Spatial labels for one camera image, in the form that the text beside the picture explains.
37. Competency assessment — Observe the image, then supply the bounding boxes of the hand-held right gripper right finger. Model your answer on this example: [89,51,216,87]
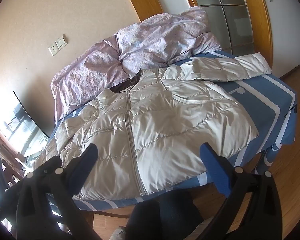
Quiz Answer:
[199,142,283,240]

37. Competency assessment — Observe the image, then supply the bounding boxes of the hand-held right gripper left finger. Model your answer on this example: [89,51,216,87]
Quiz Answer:
[0,143,99,240]

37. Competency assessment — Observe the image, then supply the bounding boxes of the white puffer jacket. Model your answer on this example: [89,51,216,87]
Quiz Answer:
[34,52,272,201]

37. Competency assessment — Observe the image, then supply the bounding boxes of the black flat screen television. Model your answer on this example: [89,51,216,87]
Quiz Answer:
[13,91,50,157]

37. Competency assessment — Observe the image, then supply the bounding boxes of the person's dark trouser leg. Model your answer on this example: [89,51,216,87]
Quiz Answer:
[126,190,205,240]

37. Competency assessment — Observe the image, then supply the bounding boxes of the person's white shoe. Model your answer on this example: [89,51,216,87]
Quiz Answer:
[109,226,127,240]

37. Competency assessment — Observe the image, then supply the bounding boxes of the purple floral quilt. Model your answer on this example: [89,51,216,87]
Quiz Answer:
[51,6,223,127]

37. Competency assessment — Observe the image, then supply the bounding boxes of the wooden framed glass window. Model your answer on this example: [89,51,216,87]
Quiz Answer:
[179,0,273,69]

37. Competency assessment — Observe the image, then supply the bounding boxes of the white wall light switch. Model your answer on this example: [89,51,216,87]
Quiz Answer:
[55,36,67,49]

